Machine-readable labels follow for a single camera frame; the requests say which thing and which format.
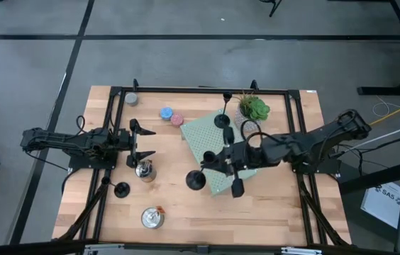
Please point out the white printed paper sign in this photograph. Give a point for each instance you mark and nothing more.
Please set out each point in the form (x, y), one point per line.
(381, 205)

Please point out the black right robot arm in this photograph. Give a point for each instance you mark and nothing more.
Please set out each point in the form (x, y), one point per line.
(313, 141)

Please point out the black metal stand frame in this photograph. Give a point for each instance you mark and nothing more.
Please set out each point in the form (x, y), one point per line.
(381, 91)

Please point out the black aluminium table frame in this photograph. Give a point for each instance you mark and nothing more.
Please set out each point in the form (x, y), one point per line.
(171, 89)

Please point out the black metal bar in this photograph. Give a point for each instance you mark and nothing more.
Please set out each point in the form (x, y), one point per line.
(381, 176)

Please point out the blue patterned candle pot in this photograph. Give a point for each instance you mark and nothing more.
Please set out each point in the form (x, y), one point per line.
(166, 113)

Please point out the black front beam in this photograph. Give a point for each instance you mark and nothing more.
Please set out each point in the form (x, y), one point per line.
(26, 248)

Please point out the red patterned candle pot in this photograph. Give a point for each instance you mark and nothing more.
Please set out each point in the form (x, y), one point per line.
(177, 120)

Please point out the succulent in triangle-patterned pot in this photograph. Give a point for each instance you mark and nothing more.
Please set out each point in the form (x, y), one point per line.
(256, 110)

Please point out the pale grey candle pot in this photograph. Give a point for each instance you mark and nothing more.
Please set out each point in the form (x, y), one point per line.
(131, 99)

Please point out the metal candle tin orange label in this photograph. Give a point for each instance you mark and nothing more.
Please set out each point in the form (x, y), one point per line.
(145, 171)
(152, 217)

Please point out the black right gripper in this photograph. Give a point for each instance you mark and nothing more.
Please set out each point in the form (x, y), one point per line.
(249, 156)

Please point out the silver clamp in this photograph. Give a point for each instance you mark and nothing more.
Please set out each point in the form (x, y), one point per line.
(301, 251)
(102, 249)

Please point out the black stand leg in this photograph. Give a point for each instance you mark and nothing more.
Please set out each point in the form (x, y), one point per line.
(274, 8)

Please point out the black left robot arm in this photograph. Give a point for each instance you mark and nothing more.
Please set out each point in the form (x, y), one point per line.
(61, 140)

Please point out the black candle stick holder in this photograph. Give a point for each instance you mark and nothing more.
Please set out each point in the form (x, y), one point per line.
(195, 180)
(122, 190)
(222, 121)

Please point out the green perforated metal shelf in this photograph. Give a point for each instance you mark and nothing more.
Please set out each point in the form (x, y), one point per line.
(200, 141)

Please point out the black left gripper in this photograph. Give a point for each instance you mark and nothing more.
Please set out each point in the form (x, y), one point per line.
(134, 141)

